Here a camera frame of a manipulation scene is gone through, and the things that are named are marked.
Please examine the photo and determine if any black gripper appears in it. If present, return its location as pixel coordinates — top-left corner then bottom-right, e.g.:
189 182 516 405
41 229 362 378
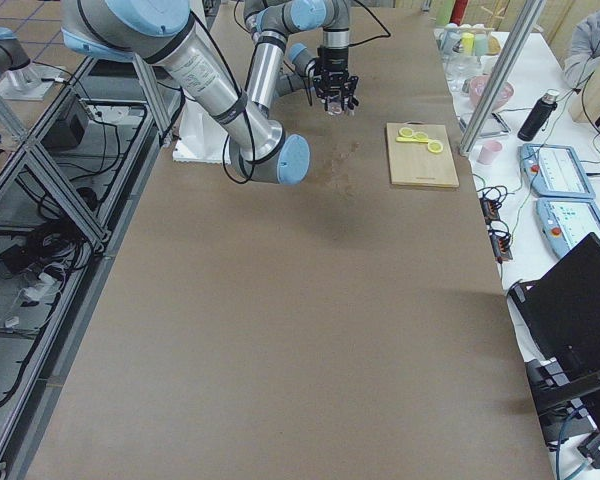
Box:
312 45 359 111

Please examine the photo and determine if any steel jigger cup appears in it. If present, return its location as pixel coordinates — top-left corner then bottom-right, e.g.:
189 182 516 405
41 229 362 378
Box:
325 94 347 116

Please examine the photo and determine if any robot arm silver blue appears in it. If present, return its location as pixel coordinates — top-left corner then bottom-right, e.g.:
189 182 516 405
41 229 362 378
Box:
243 1 359 115
61 1 310 185

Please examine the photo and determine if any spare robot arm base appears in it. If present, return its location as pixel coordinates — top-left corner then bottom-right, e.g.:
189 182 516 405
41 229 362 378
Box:
0 27 53 101

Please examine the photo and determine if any pink plastic cup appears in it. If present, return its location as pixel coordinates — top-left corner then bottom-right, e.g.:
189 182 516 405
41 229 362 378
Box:
477 140 503 165

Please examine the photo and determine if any yellow plastic knife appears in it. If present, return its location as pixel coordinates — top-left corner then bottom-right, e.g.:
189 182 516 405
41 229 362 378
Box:
395 136 430 145

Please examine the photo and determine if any lemon slice far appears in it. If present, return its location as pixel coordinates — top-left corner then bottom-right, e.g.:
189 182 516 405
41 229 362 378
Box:
399 127 414 138

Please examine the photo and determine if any lemon slice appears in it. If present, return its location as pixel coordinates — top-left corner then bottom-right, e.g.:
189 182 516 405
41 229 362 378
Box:
413 131 429 142
399 127 414 138
427 141 444 154

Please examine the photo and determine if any lemon slice middle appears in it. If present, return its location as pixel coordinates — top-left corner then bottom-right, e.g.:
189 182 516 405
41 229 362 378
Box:
413 131 429 142

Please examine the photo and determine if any bamboo cutting board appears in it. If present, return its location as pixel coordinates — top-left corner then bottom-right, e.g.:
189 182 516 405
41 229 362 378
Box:
386 123 459 189

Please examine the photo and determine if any lemon slice near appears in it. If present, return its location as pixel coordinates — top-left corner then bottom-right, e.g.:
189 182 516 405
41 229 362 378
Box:
427 141 444 154

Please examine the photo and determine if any pink bowl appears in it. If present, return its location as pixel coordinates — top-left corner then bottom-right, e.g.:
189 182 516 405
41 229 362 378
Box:
468 75 515 112

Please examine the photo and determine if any black water bottle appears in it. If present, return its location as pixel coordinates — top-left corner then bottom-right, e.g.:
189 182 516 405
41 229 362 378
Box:
517 89 559 142

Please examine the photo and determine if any blue teach pendant far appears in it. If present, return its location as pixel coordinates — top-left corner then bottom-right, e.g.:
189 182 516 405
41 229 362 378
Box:
519 143 595 200

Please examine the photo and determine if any blue teach pendant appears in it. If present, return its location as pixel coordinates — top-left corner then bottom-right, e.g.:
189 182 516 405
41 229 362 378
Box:
519 143 595 200
535 197 600 259

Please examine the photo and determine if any person in background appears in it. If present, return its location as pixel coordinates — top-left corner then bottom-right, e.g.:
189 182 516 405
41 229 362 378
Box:
563 9 600 89

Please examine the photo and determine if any blue teach pendant near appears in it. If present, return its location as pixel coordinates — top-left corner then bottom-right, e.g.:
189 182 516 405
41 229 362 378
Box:
535 197 600 259

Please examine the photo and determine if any black computer monitor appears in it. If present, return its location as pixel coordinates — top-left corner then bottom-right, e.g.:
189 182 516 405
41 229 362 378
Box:
508 233 600 431

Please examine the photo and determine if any black camera cable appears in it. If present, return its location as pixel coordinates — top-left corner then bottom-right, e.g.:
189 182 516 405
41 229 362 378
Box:
189 9 261 185
347 0 394 49

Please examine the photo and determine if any aluminium frame post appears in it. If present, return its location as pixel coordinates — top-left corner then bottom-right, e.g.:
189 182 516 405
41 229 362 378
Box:
458 0 546 157

